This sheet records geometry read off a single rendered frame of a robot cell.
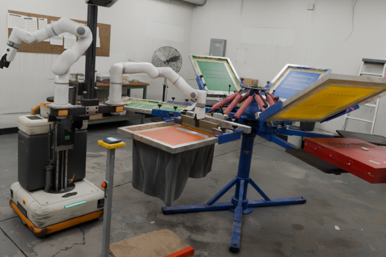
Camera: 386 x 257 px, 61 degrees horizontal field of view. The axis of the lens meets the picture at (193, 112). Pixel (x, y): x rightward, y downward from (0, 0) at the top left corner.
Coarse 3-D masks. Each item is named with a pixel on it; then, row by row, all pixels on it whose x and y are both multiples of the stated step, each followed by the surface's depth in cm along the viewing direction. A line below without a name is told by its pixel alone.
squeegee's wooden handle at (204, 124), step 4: (184, 116) 279; (188, 116) 276; (184, 120) 279; (188, 120) 276; (192, 120) 273; (200, 120) 268; (204, 120) 266; (192, 124) 274; (200, 124) 268; (204, 124) 265; (208, 124) 263; (212, 124) 260; (216, 124) 258; (204, 128) 266; (208, 128) 263; (212, 128) 261
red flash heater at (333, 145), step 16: (304, 144) 223; (320, 144) 209; (336, 144) 214; (352, 144) 218; (368, 144) 223; (336, 160) 197; (352, 160) 185; (368, 160) 184; (384, 160) 187; (368, 176) 175; (384, 176) 174
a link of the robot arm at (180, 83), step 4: (176, 80) 259; (180, 80) 260; (184, 80) 261; (176, 84) 260; (180, 84) 259; (184, 84) 257; (180, 88) 258; (184, 88) 257; (188, 88) 257; (192, 88) 258; (184, 92) 258; (188, 92) 257; (192, 92) 257; (196, 92) 259; (188, 96) 258; (192, 96) 258; (196, 96) 259
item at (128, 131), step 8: (120, 128) 242; (128, 128) 248; (136, 128) 254; (144, 128) 261; (128, 136) 237; (136, 136) 231; (144, 136) 229; (152, 144) 221; (160, 144) 216; (168, 144) 216; (184, 144) 219; (192, 144) 222; (200, 144) 229; (208, 144) 236; (176, 152) 211
